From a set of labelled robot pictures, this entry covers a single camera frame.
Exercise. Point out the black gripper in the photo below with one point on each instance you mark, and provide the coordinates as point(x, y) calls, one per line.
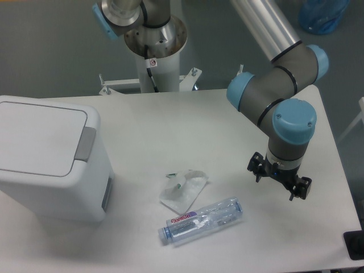
point(299, 186)

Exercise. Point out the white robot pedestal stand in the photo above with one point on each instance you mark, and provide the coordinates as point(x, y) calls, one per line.
point(157, 57)

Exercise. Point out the crumpled white plastic wrapper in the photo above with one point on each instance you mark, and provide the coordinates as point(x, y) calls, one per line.
point(181, 189)

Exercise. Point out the white trash can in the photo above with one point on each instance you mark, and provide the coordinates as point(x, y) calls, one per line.
point(80, 195)

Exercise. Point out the white trash can lid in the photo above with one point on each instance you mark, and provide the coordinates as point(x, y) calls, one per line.
point(41, 137)

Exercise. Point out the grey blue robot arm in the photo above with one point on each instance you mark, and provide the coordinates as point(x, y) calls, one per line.
point(269, 102)

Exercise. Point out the clear plastic water bottle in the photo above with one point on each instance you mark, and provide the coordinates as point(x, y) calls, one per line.
point(198, 223)

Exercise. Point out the black device at table edge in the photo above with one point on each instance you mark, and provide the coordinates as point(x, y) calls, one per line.
point(354, 244)

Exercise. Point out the white frame at right edge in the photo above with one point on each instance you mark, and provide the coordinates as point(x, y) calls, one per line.
point(358, 119)

